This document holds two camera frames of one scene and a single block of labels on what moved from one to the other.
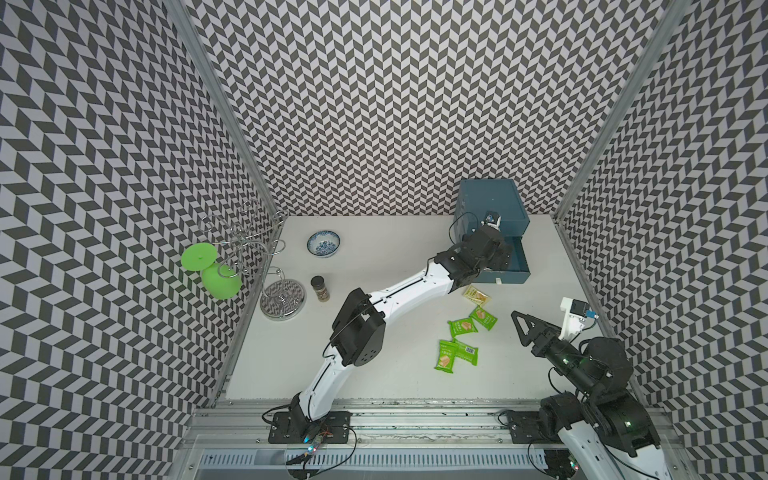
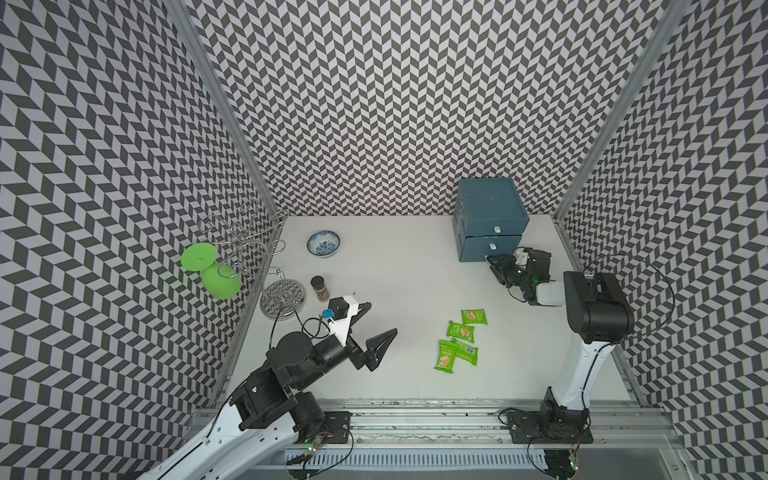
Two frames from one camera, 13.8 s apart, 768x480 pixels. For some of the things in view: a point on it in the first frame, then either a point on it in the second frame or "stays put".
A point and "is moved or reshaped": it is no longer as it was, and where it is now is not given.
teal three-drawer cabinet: x=504 y=197 stays put
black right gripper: x=550 y=332 → x=504 y=260
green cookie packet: x=466 y=352 stays put
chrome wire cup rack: x=248 y=238 stays put
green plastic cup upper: x=198 y=256 stays put
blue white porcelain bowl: x=323 y=244 stays put
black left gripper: x=501 y=257 → x=370 y=357
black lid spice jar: x=318 y=284 stays put
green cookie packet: x=484 y=318 is moved or reshaped
